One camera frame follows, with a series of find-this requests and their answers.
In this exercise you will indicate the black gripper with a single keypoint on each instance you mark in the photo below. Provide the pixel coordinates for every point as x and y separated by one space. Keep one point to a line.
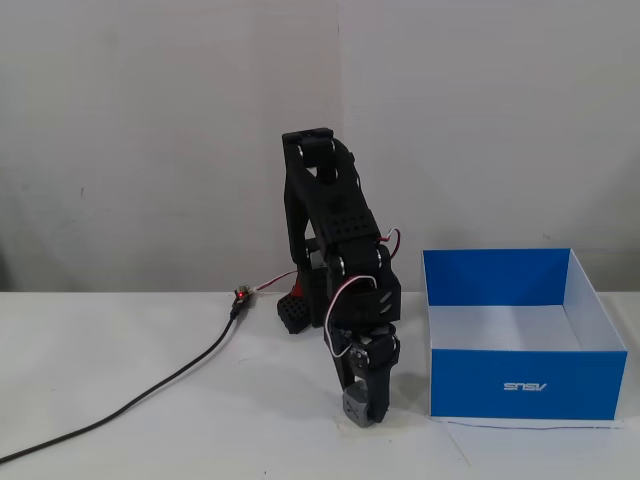
384 349

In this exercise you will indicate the blue and white cardboard box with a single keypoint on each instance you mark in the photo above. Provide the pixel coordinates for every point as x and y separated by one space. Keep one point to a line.
525 385

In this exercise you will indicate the gray block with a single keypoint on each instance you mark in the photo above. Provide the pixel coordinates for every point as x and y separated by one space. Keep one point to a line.
356 407

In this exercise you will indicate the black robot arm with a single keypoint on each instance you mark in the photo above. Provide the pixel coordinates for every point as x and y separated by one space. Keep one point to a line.
345 210

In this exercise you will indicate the small controller board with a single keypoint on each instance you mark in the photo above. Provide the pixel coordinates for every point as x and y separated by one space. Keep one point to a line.
241 296

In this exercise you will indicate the red table clamp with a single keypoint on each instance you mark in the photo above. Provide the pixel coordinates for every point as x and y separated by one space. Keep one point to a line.
297 290

